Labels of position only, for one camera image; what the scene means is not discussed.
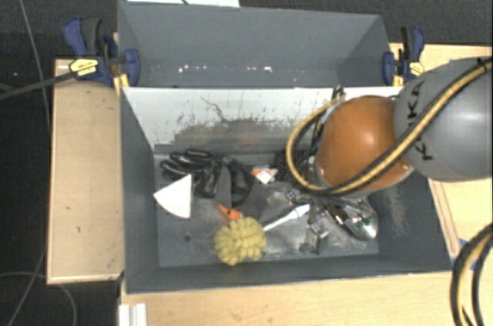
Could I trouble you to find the grey metal bin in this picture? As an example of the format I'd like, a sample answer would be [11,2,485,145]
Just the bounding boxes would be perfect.
[116,0,454,294]

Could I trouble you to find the black scissors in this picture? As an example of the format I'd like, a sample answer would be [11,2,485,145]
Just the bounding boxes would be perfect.
[192,158,256,208]

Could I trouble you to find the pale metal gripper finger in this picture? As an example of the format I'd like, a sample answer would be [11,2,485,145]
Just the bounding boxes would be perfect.
[307,227,331,255]
[307,211,329,232]

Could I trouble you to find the yellow sponge brush white handle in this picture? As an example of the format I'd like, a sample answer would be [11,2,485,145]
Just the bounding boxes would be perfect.
[213,203,311,267]

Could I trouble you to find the white wedge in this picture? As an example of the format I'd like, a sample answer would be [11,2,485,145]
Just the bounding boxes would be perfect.
[153,173,193,220]

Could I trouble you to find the orange and white small packet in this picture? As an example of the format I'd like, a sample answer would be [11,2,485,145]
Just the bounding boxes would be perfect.
[251,167,279,186]

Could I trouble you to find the black sunglasses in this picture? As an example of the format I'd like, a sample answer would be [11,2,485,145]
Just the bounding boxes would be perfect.
[159,148,223,182]

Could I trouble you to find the orange toy carrot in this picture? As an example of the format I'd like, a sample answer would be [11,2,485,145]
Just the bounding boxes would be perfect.
[216,203,244,221]

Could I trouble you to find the pale wood board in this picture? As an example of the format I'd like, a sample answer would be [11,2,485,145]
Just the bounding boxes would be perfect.
[45,58,126,285]

